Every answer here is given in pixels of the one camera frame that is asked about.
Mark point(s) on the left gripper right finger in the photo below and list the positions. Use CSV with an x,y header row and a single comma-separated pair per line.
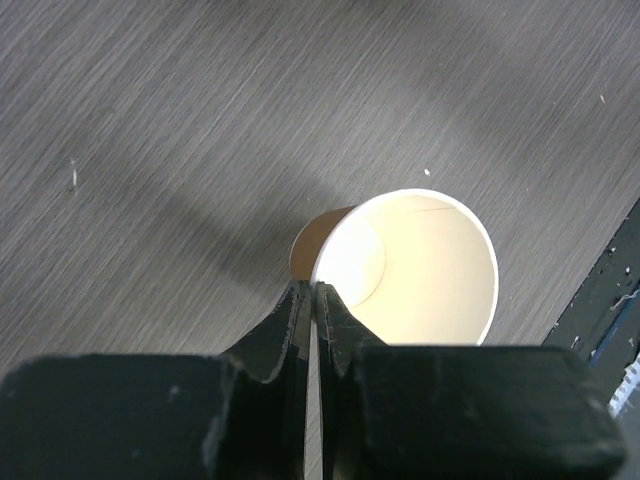
x,y
340,336

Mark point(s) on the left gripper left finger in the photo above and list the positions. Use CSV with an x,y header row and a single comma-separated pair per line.
x,y
266,421

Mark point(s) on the single brown paper cup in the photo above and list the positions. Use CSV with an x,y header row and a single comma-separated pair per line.
x,y
414,266

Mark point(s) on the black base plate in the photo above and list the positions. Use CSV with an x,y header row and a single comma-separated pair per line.
x,y
601,322

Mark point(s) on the white slotted cable duct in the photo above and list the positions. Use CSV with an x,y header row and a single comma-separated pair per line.
x,y
628,385

